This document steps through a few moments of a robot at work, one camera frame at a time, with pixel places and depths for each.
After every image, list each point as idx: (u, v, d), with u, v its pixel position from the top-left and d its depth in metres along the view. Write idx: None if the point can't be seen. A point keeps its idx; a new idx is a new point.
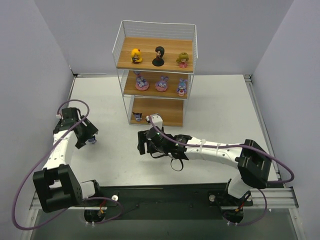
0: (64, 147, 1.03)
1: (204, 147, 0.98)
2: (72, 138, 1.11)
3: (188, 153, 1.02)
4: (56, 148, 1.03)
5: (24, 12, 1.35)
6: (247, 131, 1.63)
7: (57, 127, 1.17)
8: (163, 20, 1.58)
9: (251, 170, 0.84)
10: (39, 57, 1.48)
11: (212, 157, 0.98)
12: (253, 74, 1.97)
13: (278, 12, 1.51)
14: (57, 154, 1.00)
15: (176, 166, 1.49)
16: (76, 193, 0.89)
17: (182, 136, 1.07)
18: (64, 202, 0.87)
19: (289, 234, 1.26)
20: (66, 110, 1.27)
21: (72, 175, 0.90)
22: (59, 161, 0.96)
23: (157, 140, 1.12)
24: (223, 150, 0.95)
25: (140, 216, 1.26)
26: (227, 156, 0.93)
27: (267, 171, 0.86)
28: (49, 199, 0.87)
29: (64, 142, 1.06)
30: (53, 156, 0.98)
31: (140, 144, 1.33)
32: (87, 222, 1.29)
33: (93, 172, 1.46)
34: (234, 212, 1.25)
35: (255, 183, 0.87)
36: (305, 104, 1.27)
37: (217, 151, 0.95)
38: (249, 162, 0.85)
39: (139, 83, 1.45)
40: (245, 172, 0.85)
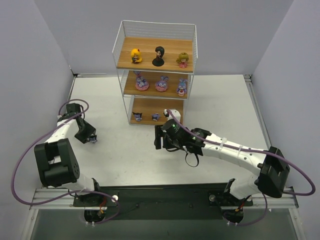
0: (66, 128, 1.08)
1: (224, 147, 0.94)
2: (73, 125, 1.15)
3: (206, 149, 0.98)
4: (59, 129, 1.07)
5: (24, 12, 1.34)
6: (246, 131, 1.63)
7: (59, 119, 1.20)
8: (164, 20, 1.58)
9: (273, 179, 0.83)
10: (39, 57, 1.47)
11: (231, 158, 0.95)
12: (253, 73, 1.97)
13: (278, 12, 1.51)
14: (59, 133, 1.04)
15: (191, 161, 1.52)
16: (74, 168, 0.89)
17: (199, 130, 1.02)
18: (62, 175, 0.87)
19: (289, 234, 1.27)
20: (69, 105, 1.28)
21: (71, 150, 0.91)
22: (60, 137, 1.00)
23: (172, 133, 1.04)
24: (245, 153, 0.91)
25: (141, 216, 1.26)
26: (249, 161, 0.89)
27: (284, 180, 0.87)
28: (47, 172, 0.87)
29: (67, 125, 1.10)
30: (54, 134, 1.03)
31: (156, 139, 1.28)
32: (87, 222, 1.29)
33: (92, 172, 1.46)
34: (234, 212, 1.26)
35: (271, 192, 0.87)
36: (306, 104, 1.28)
37: (238, 153, 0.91)
38: (272, 170, 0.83)
39: (139, 82, 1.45)
40: (267, 180, 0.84)
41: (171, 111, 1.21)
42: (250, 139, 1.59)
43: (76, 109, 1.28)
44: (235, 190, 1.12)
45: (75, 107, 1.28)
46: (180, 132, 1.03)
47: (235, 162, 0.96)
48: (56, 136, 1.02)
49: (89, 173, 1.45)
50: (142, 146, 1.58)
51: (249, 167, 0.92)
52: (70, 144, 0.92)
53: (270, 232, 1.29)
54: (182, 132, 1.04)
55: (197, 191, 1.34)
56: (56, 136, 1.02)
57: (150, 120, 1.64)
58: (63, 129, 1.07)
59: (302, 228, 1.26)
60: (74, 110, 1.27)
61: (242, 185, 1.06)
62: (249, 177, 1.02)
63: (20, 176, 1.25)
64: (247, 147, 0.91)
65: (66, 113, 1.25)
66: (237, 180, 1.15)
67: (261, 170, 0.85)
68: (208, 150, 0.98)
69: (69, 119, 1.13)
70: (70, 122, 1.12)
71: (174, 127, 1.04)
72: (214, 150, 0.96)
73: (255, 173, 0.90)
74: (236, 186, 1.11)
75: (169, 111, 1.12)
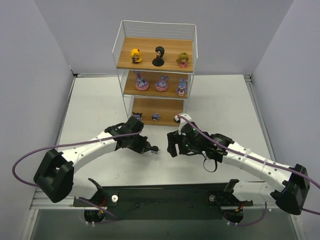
0: (92, 149, 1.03)
1: (248, 158, 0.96)
2: (109, 145, 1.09)
3: (228, 158, 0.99)
4: (86, 145, 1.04)
5: (23, 11, 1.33)
6: (246, 132, 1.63)
7: (111, 127, 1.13)
8: (164, 19, 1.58)
9: (296, 197, 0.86)
10: (39, 56, 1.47)
11: (254, 172, 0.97)
12: (253, 73, 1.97)
13: (278, 11, 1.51)
14: (81, 151, 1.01)
15: (209, 166, 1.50)
16: (58, 192, 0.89)
17: (220, 136, 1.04)
18: (47, 189, 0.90)
19: (290, 234, 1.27)
20: (132, 118, 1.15)
21: (69, 178, 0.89)
22: (73, 158, 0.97)
23: (192, 136, 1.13)
24: (269, 168, 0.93)
25: (141, 216, 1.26)
26: (274, 176, 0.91)
27: (303, 199, 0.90)
28: (41, 177, 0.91)
29: (98, 145, 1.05)
30: (75, 149, 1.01)
31: (172, 147, 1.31)
32: (87, 222, 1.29)
33: (88, 174, 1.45)
34: (234, 212, 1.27)
35: (290, 209, 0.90)
36: (306, 104, 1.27)
37: (262, 168, 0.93)
38: (298, 189, 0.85)
39: (139, 83, 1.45)
40: (292, 198, 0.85)
41: (181, 115, 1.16)
42: (251, 139, 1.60)
43: (133, 129, 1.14)
44: (239, 192, 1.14)
45: (134, 126, 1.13)
46: (198, 137, 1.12)
47: (257, 175, 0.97)
48: (75, 152, 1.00)
49: (84, 174, 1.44)
50: None
51: (271, 182, 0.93)
52: (70, 175, 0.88)
53: (271, 232, 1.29)
54: (200, 137, 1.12)
55: (195, 189, 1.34)
56: (75, 153, 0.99)
57: (151, 121, 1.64)
58: (88, 148, 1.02)
59: (301, 228, 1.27)
60: (130, 128, 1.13)
61: (251, 191, 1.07)
62: (264, 186, 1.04)
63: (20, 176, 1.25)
64: (273, 162, 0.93)
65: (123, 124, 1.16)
66: (242, 182, 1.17)
67: (286, 187, 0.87)
68: (229, 158, 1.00)
69: (106, 139, 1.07)
70: (105, 142, 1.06)
71: (195, 131, 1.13)
72: (237, 160, 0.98)
73: (276, 188, 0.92)
74: (242, 188, 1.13)
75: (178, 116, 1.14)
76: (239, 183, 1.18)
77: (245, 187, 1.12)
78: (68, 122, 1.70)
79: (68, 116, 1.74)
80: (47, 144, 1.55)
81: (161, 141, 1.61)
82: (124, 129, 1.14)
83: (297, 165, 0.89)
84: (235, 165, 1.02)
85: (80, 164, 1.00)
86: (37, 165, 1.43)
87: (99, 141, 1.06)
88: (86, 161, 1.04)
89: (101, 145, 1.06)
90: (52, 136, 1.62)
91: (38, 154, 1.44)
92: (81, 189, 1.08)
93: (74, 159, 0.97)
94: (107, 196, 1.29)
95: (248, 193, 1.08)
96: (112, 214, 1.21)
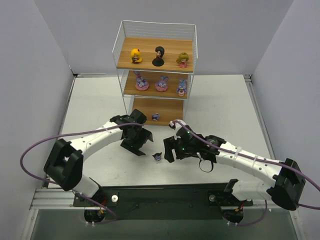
0: (100, 137, 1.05)
1: (239, 156, 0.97)
2: (114, 134, 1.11)
3: (220, 157, 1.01)
4: (94, 134, 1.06)
5: (23, 11, 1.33)
6: (247, 132, 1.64)
7: (116, 117, 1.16)
8: (164, 20, 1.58)
9: (288, 191, 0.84)
10: (39, 56, 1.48)
11: (247, 169, 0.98)
12: (253, 73, 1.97)
13: (278, 11, 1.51)
14: (89, 139, 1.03)
15: (206, 164, 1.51)
16: (69, 180, 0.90)
17: (214, 137, 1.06)
18: (58, 177, 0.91)
19: (290, 235, 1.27)
20: (136, 112, 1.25)
21: (79, 165, 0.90)
22: (82, 146, 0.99)
23: (186, 139, 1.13)
24: (260, 164, 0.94)
25: (141, 216, 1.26)
26: (264, 171, 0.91)
27: (299, 194, 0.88)
28: (51, 166, 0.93)
29: (105, 133, 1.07)
30: (82, 138, 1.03)
31: (168, 152, 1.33)
32: (87, 222, 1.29)
33: (87, 173, 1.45)
34: (234, 212, 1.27)
35: (285, 204, 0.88)
36: (306, 104, 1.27)
37: (253, 164, 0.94)
38: (288, 183, 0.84)
39: (139, 83, 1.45)
40: (283, 193, 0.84)
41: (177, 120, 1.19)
42: (251, 140, 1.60)
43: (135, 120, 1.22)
44: (238, 191, 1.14)
45: (137, 118, 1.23)
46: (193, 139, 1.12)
47: (250, 172, 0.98)
48: (84, 141, 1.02)
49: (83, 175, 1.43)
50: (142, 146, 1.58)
51: (263, 178, 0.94)
52: (80, 161, 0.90)
53: (271, 232, 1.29)
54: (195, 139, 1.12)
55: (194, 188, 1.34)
56: (83, 141, 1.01)
57: (150, 121, 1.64)
58: (96, 137, 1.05)
59: (301, 228, 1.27)
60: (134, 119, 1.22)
61: (249, 189, 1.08)
62: (259, 184, 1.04)
63: (20, 176, 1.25)
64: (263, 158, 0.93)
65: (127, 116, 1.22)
66: (241, 182, 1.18)
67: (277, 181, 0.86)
68: (222, 158, 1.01)
69: (112, 128, 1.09)
70: (111, 131, 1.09)
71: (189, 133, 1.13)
72: (228, 158, 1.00)
73: (269, 184, 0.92)
74: (241, 188, 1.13)
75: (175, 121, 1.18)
76: (238, 183, 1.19)
77: (244, 186, 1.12)
78: (68, 122, 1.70)
79: (68, 116, 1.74)
80: (47, 144, 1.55)
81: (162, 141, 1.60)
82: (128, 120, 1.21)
83: (288, 159, 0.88)
84: (229, 163, 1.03)
85: (88, 153, 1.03)
86: (37, 165, 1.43)
87: (105, 130, 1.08)
88: (93, 150, 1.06)
89: (107, 134, 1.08)
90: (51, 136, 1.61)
91: (38, 154, 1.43)
92: (82, 186, 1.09)
93: (82, 148, 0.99)
94: (107, 196, 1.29)
95: (248, 192, 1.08)
96: (112, 213, 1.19)
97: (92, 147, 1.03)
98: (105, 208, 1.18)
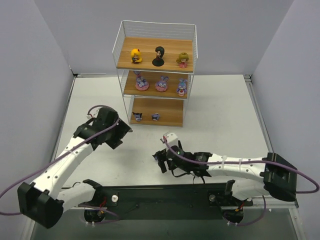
0: (66, 163, 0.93)
1: (226, 164, 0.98)
2: (84, 151, 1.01)
3: (211, 170, 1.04)
4: (57, 163, 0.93)
5: (23, 12, 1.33)
6: (247, 132, 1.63)
7: (81, 127, 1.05)
8: (164, 19, 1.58)
9: (279, 182, 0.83)
10: (39, 56, 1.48)
11: (237, 174, 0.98)
12: (253, 73, 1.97)
13: (278, 11, 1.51)
14: (54, 172, 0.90)
15: None
16: (50, 218, 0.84)
17: (202, 154, 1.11)
18: (38, 220, 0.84)
19: (290, 235, 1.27)
20: (103, 111, 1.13)
21: (53, 202, 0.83)
22: (49, 184, 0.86)
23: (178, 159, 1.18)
24: (246, 165, 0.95)
25: (141, 216, 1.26)
26: (251, 172, 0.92)
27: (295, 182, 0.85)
28: (25, 212, 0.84)
29: (70, 157, 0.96)
30: (46, 173, 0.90)
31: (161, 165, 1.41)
32: (86, 222, 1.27)
33: (88, 173, 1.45)
34: (234, 212, 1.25)
35: (284, 197, 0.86)
36: (306, 104, 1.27)
37: (239, 168, 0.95)
38: (275, 176, 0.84)
39: (139, 83, 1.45)
40: (275, 187, 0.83)
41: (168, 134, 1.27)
42: (251, 140, 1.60)
43: (106, 121, 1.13)
44: (238, 191, 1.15)
45: (106, 118, 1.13)
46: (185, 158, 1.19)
47: (240, 176, 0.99)
48: (48, 177, 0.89)
49: (83, 175, 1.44)
50: (142, 146, 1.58)
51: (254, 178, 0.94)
52: (50, 200, 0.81)
53: (271, 232, 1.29)
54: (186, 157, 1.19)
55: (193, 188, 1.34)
56: (48, 177, 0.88)
57: (150, 121, 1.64)
58: (61, 166, 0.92)
59: (302, 228, 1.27)
60: (103, 121, 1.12)
61: (247, 189, 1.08)
62: (256, 181, 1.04)
63: (20, 177, 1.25)
64: (247, 159, 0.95)
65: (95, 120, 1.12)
66: (238, 181, 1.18)
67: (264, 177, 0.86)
68: (213, 170, 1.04)
69: (77, 147, 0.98)
70: (77, 151, 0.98)
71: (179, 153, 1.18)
72: (217, 169, 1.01)
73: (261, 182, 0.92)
74: (239, 188, 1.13)
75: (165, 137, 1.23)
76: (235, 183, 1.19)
77: (241, 186, 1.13)
78: (68, 122, 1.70)
79: (68, 116, 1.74)
80: (47, 144, 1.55)
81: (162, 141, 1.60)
82: (97, 124, 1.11)
83: (268, 153, 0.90)
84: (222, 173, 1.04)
85: (60, 186, 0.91)
86: (37, 165, 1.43)
87: (70, 152, 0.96)
88: (65, 179, 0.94)
89: (73, 155, 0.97)
90: (51, 136, 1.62)
91: (38, 154, 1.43)
92: (74, 199, 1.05)
93: (50, 185, 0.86)
94: (107, 196, 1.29)
95: (246, 191, 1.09)
96: (113, 214, 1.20)
97: (62, 177, 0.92)
98: (107, 211, 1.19)
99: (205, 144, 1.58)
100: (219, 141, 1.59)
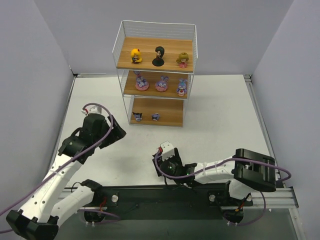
0: (53, 186, 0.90)
1: (207, 169, 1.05)
2: (71, 169, 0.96)
3: (198, 179, 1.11)
4: (44, 187, 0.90)
5: (23, 12, 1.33)
6: (247, 132, 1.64)
7: (65, 145, 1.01)
8: (164, 19, 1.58)
9: (248, 176, 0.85)
10: (39, 56, 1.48)
11: (218, 176, 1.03)
12: (253, 73, 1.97)
13: (278, 11, 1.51)
14: (41, 197, 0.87)
15: None
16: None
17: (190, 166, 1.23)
18: None
19: (290, 235, 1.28)
20: (87, 122, 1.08)
21: (44, 228, 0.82)
22: (36, 211, 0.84)
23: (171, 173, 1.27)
24: (221, 166, 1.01)
25: (141, 216, 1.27)
26: (226, 172, 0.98)
27: (270, 173, 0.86)
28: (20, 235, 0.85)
29: (57, 178, 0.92)
30: (33, 200, 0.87)
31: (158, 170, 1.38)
32: (87, 222, 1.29)
33: (88, 174, 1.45)
34: (234, 212, 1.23)
35: (262, 188, 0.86)
36: (306, 104, 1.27)
37: (217, 170, 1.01)
38: (243, 171, 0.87)
39: (139, 83, 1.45)
40: (246, 181, 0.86)
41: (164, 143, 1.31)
42: (251, 140, 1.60)
43: (92, 131, 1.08)
44: (233, 191, 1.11)
45: (92, 128, 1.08)
46: (177, 172, 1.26)
47: (223, 177, 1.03)
48: (36, 203, 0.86)
49: (83, 175, 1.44)
50: (142, 146, 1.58)
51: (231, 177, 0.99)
52: (39, 227, 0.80)
53: (270, 232, 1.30)
54: (179, 170, 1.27)
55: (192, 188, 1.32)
56: (35, 203, 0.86)
57: (151, 121, 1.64)
58: (48, 190, 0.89)
59: (302, 228, 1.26)
60: (90, 132, 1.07)
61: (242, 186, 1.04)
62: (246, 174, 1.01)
63: (20, 177, 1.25)
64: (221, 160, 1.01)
65: (81, 131, 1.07)
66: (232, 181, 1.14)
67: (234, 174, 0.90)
68: (200, 178, 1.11)
69: (63, 167, 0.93)
70: (62, 172, 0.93)
71: (171, 168, 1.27)
72: (202, 176, 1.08)
73: None
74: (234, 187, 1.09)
75: (160, 148, 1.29)
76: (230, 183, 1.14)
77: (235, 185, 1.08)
78: (68, 122, 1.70)
79: (68, 116, 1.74)
80: (47, 144, 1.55)
81: (161, 141, 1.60)
82: (84, 134, 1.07)
83: (237, 149, 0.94)
84: (208, 179, 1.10)
85: (49, 209, 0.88)
86: (37, 165, 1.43)
87: (55, 174, 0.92)
88: (55, 201, 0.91)
89: (60, 177, 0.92)
90: (51, 136, 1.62)
91: (38, 154, 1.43)
92: (71, 210, 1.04)
93: (37, 212, 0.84)
94: (107, 196, 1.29)
95: (242, 188, 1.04)
96: (113, 215, 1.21)
97: (50, 201, 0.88)
98: (107, 213, 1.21)
99: (205, 144, 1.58)
100: (219, 141, 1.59)
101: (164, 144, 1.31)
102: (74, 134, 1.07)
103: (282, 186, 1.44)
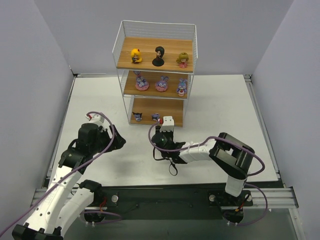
0: (56, 197, 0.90)
1: (191, 147, 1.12)
2: (73, 179, 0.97)
3: (183, 155, 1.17)
4: (47, 199, 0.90)
5: (23, 12, 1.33)
6: (247, 131, 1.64)
7: (64, 157, 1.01)
8: (164, 19, 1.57)
9: (224, 157, 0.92)
10: (39, 55, 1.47)
11: (200, 155, 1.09)
12: (253, 73, 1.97)
13: (278, 11, 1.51)
14: (46, 208, 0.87)
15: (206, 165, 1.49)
16: None
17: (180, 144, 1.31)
18: None
19: (290, 235, 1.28)
20: (82, 133, 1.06)
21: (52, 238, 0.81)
22: (42, 222, 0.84)
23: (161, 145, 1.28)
24: (203, 146, 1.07)
25: (141, 215, 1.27)
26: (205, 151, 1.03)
27: (245, 159, 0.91)
28: None
29: (60, 189, 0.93)
30: (38, 211, 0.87)
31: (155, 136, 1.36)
32: (86, 222, 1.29)
33: (87, 174, 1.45)
34: (234, 212, 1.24)
35: (236, 173, 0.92)
36: (305, 104, 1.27)
37: (198, 148, 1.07)
38: (220, 151, 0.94)
39: (139, 83, 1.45)
40: (221, 162, 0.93)
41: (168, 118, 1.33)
42: (251, 140, 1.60)
43: (89, 141, 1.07)
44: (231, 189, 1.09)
45: (88, 138, 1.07)
46: (167, 145, 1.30)
47: (204, 156, 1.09)
48: (41, 214, 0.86)
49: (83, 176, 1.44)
50: (142, 146, 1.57)
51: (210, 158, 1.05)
52: (47, 237, 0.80)
53: (271, 232, 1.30)
54: (169, 145, 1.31)
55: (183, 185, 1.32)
56: (41, 215, 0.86)
57: (150, 120, 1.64)
58: (52, 200, 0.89)
59: (301, 228, 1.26)
60: (86, 142, 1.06)
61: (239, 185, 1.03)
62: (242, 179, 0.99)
63: (20, 177, 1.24)
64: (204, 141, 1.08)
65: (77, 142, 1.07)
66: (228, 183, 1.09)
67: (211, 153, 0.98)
68: (185, 155, 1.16)
69: (65, 178, 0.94)
70: (65, 182, 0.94)
71: (163, 140, 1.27)
72: (186, 153, 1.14)
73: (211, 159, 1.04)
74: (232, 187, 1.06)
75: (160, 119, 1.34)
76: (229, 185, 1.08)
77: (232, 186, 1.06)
78: (68, 122, 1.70)
79: (68, 116, 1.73)
80: (47, 144, 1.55)
81: None
82: (81, 144, 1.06)
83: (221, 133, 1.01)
84: (190, 157, 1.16)
85: (54, 220, 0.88)
86: (37, 166, 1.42)
87: (58, 184, 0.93)
88: (58, 212, 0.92)
89: (63, 187, 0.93)
90: (51, 136, 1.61)
91: (38, 155, 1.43)
92: (74, 216, 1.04)
93: (43, 223, 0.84)
94: (107, 196, 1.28)
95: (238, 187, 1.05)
96: (114, 215, 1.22)
97: (55, 211, 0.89)
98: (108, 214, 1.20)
99: None
100: None
101: (167, 118, 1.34)
102: (70, 145, 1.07)
103: (282, 186, 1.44)
